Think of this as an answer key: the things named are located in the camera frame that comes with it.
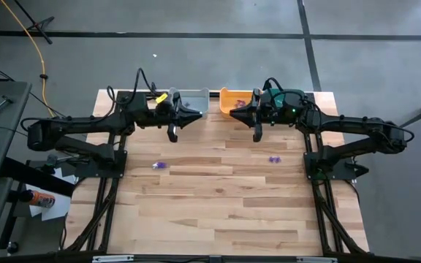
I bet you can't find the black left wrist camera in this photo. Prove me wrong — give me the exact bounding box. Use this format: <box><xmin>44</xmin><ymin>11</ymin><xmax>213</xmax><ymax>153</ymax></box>
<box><xmin>155</xmin><ymin>102</ymin><xmax>174</xmax><ymax>118</ymax></box>

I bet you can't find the silver metal bracket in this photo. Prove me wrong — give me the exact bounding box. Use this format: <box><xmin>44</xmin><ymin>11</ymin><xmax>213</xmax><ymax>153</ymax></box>
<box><xmin>296</xmin><ymin>256</ymin><xmax>338</xmax><ymax>263</ymax></box>
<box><xmin>91</xmin><ymin>255</ymin><xmax>135</xmax><ymax>263</ymax></box>

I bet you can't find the black tripod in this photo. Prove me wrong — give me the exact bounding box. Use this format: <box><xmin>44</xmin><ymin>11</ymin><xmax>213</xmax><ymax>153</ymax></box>
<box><xmin>12</xmin><ymin>0</ymin><xmax>56</xmax><ymax>45</ymax></box>

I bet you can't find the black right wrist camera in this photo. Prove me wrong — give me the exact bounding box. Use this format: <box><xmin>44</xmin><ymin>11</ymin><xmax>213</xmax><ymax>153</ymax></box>
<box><xmin>259</xmin><ymin>102</ymin><xmax>278</xmax><ymax>118</ymax></box>

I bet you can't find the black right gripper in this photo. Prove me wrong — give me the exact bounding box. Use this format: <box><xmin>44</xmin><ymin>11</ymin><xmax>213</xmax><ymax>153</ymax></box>
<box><xmin>230</xmin><ymin>88</ymin><xmax>288</xmax><ymax>143</ymax></box>

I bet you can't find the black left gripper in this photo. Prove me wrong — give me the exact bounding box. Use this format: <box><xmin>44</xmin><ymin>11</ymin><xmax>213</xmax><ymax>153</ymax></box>
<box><xmin>135</xmin><ymin>91</ymin><xmax>203</xmax><ymax>143</ymax></box>

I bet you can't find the black round foot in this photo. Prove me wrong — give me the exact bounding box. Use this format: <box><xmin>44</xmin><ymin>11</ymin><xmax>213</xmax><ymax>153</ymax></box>
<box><xmin>6</xmin><ymin>240</ymin><xmax>20</xmax><ymax>256</ymax></box>

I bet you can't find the orange can black cap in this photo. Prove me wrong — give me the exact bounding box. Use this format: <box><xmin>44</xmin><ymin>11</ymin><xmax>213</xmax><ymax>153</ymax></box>
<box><xmin>19</xmin><ymin>188</ymin><xmax>56</xmax><ymax>209</ymax></box>

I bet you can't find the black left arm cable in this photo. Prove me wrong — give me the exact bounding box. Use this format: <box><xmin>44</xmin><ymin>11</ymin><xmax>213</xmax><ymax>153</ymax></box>
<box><xmin>106</xmin><ymin>67</ymin><xmax>159</xmax><ymax>110</ymax></box>

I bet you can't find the white plastic bin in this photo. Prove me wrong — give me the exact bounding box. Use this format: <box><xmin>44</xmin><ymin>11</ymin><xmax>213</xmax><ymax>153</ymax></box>
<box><xmin>168</xmin><ymin>86</ymin><xmax>211</xmax><ymax>118</ymax></box>

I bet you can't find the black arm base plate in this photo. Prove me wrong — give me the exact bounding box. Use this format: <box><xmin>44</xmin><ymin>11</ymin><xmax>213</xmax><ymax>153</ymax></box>
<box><xmin>303</xmin><ymin>151</ymin><xmax>358</xmax><ymax>182</ymax></box>
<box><xmin>75</xmin><ymin>149</ymin><xmax>128</xmax><ymax>180</ymax></box>

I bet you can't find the orange plastic bin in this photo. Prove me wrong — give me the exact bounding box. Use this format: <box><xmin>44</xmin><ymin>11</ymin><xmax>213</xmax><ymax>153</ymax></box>
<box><xmin>219</xmin><ymin>86</ymin><xmax>261</xmax><ymax>120</ymax></box>

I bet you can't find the white paper sheet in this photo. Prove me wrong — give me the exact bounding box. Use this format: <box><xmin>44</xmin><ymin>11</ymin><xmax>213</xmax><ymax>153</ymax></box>
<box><xmin>51</xmin><ymin>166</ymin><xmax>79</xmax><ymax>186</ymax></box>
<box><xmin>25</xmin><ymin>182</ymin><xmax>73</xmax><ymax>222</ymax></box>

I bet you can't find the black aluminium rig frame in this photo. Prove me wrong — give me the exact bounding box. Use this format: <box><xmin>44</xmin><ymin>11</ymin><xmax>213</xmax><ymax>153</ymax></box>
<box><xmin>0</xmin><ymin>79</ymin><xmax>421</xmax><ymax>263</ymax></box>

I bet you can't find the yellow cable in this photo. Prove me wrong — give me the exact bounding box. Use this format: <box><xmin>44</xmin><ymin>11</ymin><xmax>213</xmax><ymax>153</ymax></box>
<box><xmin>0</xmin><ymin>0</ymin><xmax>58</xmax><ymax>124</ymax></box>

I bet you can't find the green plastic bin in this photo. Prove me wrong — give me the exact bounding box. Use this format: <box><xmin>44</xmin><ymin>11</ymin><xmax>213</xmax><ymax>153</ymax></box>
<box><xmin>263</xmin><ymin>87</ymin><xmax>308</xmax><ymax>110</ymax></box>
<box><xmin>262</xmin><ymin>76</ymin><xmax>323</xmax><ymax>121</ymax></box>

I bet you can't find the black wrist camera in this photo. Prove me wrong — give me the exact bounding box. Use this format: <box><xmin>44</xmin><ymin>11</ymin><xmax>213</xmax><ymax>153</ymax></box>
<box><xmin>259</xmin><ymin>102</ymin><xmax>278</xmax><ymax>118</ymax></box>
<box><xmin>155</xmin><ymin>102</ymin><xmax>174</xmax><ymax>118</ymax></box>

